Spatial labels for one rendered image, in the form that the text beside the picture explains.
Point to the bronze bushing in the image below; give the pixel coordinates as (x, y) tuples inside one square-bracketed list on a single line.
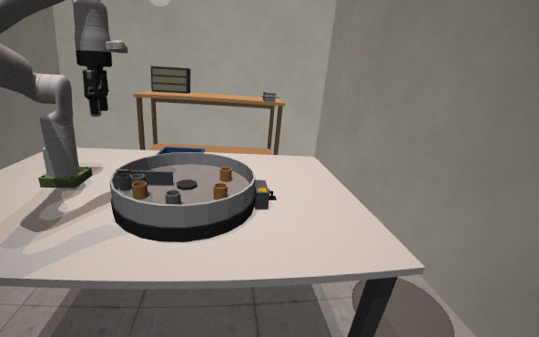
[(225, 174), (220, 191), (141, 191)]

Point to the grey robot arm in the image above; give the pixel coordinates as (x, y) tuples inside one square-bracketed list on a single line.
[(91, 34)]

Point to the grey metal bushing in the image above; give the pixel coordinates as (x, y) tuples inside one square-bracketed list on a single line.
[(124, 181), (137, 177), (173, 199)]

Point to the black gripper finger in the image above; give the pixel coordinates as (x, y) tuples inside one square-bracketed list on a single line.
[(103, 94), (93, 91)]

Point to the blue shallow tray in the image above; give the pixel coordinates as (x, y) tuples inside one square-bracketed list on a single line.
[(172, 149)]

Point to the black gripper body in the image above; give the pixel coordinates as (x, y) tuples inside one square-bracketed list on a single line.
[(94, 60)]

